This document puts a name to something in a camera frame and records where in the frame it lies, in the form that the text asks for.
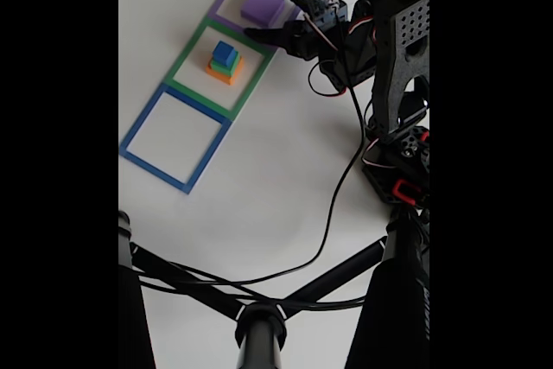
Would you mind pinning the purple square frame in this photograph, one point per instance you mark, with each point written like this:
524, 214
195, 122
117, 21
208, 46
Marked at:
224, 2

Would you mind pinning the black tripod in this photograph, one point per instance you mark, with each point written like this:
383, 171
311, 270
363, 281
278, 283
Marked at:
259, 334

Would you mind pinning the orange block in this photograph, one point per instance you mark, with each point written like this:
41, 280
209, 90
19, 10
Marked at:
231, 77

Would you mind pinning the green block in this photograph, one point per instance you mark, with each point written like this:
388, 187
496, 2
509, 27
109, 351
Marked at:
233, 65

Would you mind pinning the red clamp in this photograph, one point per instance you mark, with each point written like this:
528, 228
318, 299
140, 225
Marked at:
402, 191

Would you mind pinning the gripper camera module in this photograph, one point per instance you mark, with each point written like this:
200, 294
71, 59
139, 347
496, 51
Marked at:
326, 1

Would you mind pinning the large purple block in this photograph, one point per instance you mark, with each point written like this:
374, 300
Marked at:
261, 4

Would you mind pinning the small blue block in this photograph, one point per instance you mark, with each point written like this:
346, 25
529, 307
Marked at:
224, 51

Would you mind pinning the green square frame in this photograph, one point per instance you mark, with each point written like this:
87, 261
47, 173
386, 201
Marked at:
186, 58

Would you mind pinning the blue square frame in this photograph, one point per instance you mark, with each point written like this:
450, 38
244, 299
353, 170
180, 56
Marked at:
142, 125

